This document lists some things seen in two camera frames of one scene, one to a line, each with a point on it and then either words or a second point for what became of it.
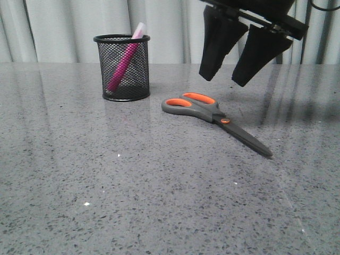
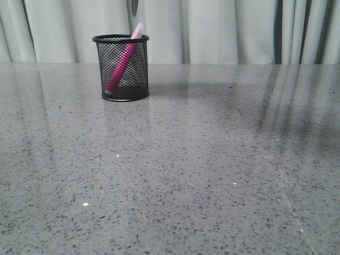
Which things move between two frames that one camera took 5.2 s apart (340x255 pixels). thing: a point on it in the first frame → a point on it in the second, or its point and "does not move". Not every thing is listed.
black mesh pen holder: [124, 66] does not move
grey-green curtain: [63, 31] does not move
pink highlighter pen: [130, 49] does not move
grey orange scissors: [206, 105] → [134, 3]
